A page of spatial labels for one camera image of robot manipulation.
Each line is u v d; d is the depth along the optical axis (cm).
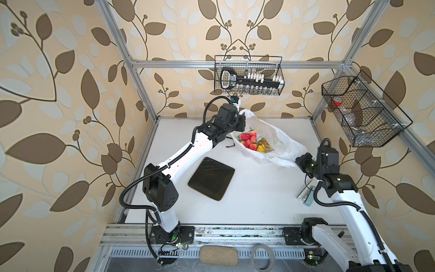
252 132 106
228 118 59
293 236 74
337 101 88
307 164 68
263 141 102
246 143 104
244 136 105
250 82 85
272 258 67
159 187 44
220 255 67
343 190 49
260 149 99
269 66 91
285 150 82
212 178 92
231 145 103
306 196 83
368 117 73
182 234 74
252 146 101
